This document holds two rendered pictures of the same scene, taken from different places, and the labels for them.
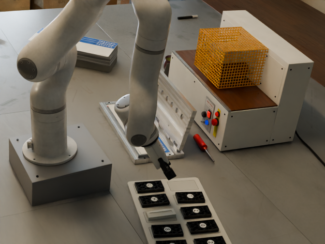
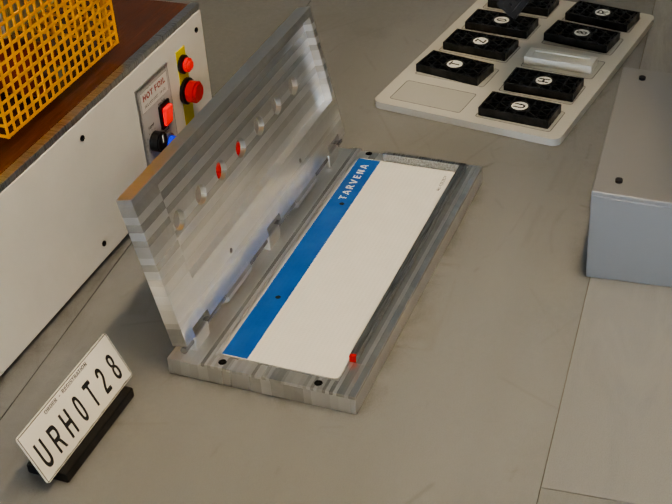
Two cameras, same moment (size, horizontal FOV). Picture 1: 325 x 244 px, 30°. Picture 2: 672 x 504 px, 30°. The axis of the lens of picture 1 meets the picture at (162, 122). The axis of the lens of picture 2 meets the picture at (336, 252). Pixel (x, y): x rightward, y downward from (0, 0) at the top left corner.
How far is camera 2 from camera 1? 3.06 m
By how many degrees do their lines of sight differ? 98
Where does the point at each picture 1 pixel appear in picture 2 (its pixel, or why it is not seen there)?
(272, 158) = not seen: hidden behind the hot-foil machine
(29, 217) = not seen: outside the picture
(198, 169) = not seen: hidden behind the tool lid
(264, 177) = (218, 66)
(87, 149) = (654, 115)
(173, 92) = (240, 98)
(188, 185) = (417, 92)
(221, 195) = (370, 66)
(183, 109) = (283, 65)
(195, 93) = (97, 164)
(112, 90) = (194, 486)
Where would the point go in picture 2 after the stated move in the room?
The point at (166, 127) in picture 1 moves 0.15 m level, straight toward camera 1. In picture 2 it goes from (300, 175) to (393, 128)
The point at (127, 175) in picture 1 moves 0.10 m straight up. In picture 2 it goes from (533, 163) to (535, 93)
